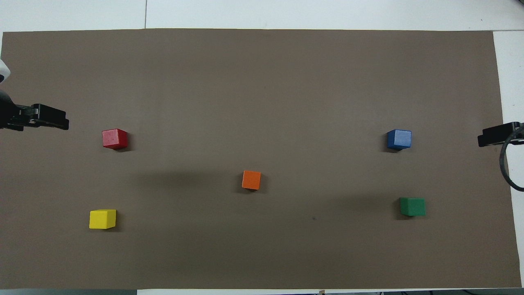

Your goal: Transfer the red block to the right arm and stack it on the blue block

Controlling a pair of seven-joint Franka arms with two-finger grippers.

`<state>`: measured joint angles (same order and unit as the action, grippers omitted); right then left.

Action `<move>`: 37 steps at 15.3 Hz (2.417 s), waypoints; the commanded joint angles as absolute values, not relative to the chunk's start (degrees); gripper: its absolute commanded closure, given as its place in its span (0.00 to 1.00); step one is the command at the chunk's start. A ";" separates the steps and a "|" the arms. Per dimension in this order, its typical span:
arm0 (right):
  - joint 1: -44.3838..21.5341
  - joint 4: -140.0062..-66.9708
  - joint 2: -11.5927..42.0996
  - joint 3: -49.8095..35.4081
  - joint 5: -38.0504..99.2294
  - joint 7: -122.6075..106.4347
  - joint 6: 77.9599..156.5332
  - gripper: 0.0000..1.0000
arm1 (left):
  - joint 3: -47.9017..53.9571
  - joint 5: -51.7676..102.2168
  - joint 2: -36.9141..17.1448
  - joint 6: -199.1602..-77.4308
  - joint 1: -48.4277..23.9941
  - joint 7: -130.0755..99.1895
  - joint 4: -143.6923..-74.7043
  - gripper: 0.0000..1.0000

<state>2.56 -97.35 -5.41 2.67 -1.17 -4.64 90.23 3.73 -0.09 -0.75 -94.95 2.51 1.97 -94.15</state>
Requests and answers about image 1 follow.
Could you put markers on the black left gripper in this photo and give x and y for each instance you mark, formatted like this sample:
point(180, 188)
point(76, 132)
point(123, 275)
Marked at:
point(6, 112)

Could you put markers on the red wooden block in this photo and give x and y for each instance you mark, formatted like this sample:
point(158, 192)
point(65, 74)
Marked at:
point(114, 138)

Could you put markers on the orange wooden block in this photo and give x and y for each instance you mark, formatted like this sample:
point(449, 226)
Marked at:
point(251, 180)

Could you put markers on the brown table mat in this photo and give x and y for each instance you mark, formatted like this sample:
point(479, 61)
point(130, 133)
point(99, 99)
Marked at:
point(262, 82)

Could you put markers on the blue wooden block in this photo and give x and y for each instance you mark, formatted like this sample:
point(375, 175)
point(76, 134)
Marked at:
point(399, 139)

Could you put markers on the green wooden block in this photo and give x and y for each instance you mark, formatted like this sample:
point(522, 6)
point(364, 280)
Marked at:
point(412, 207)

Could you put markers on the yellow wooden block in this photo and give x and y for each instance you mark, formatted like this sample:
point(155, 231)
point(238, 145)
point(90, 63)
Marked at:
point(102, 219)

